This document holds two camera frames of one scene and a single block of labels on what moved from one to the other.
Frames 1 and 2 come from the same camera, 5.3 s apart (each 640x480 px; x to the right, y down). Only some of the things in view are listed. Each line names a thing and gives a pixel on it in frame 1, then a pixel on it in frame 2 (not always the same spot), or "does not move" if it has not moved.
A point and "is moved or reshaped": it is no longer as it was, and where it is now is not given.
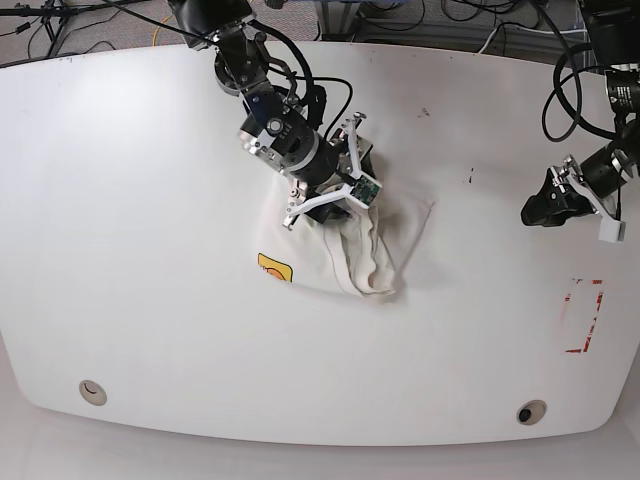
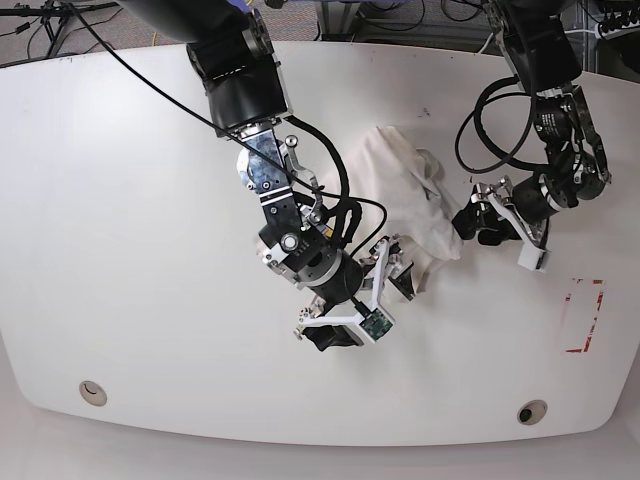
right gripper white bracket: (366, 166) to (355, 320)
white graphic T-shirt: (363, 253) is moved or reshaped
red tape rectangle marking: (585, 346) does not move
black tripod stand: (54, 16) does not move
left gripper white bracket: (559, 199) to (531, 253)
